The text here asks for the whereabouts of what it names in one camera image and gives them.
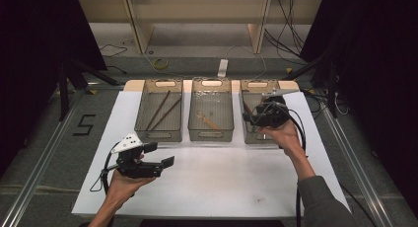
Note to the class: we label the person's right hand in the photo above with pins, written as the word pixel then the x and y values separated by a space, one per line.
pixel 286 138

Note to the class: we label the transparent grey storage bin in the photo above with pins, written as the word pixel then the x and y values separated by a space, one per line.
pixel 159 121
pixel 217 105
pixel 253 135

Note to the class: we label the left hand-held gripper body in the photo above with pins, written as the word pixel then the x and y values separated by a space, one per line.
pixel 138 169

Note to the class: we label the white power strip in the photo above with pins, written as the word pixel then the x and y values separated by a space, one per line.
pixel 222 67

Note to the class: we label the person's left hand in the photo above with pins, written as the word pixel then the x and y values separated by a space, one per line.
pixel 125 187

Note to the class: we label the black tripod stand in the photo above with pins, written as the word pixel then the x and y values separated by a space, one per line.
pixel 332 89
pixel 64 89

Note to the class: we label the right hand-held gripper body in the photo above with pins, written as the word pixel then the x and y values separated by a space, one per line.
pixel 272 113

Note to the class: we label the metal floor rail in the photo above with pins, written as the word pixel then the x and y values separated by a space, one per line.
pixel 358 167
pixel 39 164

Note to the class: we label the light wooden shelf unit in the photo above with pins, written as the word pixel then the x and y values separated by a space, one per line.
pixel 197 10

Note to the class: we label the black curtain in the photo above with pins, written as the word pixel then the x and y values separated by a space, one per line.
pixel 378 72
pixel 33 56

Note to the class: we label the yellow tape roll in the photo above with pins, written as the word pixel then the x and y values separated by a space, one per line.
pixel 155 64

